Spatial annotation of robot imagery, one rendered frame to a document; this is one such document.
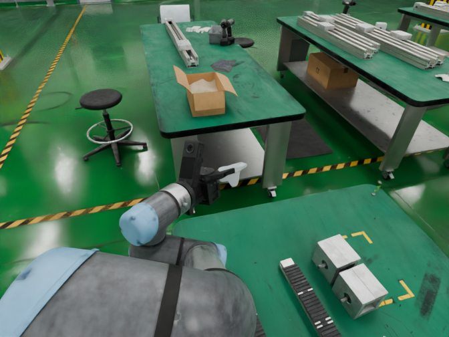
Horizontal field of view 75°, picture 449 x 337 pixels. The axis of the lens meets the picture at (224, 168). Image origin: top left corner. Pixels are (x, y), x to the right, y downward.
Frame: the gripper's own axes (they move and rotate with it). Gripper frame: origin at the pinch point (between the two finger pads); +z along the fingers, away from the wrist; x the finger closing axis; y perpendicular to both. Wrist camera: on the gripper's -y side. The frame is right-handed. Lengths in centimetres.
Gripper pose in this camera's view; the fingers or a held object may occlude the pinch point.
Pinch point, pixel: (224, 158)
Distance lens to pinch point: 83.3
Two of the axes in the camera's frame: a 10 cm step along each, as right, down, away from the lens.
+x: 8.4, 1.2, -5.2
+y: 1.1, 9.2, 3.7
